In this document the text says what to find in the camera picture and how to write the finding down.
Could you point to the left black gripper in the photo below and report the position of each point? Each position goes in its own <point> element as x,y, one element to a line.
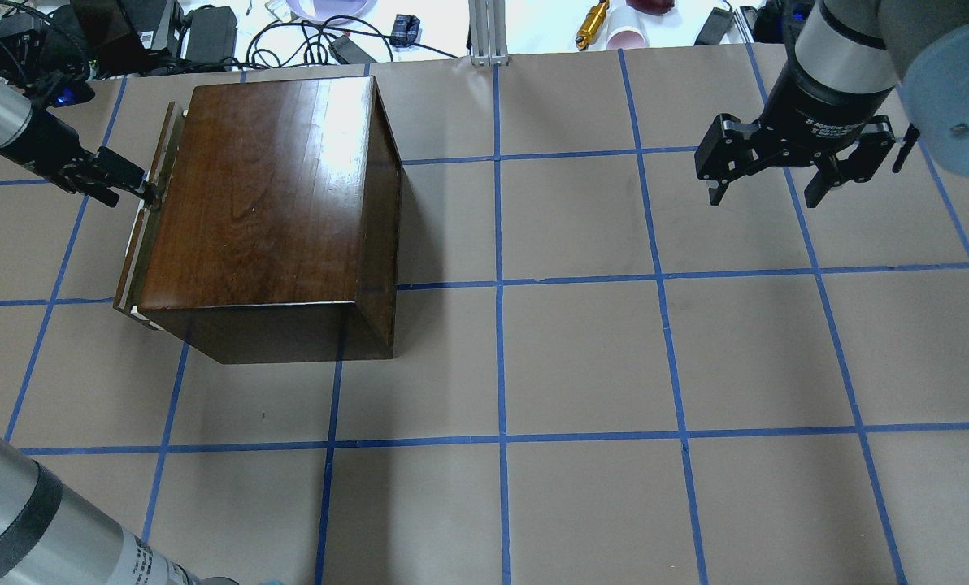
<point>40,137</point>

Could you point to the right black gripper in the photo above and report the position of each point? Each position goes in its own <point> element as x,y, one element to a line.
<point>815,113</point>

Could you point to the light wood drawer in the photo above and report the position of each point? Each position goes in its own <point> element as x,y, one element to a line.
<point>147,220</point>

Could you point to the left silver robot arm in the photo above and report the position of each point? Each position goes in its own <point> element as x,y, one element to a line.
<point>15,112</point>

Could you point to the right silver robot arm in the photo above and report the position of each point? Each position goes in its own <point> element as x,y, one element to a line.
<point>920,46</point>

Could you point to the dark wooden drawer cabinet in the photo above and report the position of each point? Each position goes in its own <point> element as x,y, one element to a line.
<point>278,235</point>

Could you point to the black power adapter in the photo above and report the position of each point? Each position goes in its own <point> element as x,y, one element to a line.
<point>211,34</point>

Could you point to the brass cylinder tool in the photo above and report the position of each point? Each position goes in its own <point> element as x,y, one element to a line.
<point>593,22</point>

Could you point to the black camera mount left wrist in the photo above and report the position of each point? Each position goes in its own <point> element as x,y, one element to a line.
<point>57,89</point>

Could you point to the aluminium frame post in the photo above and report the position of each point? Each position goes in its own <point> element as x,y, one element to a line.
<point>487,26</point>

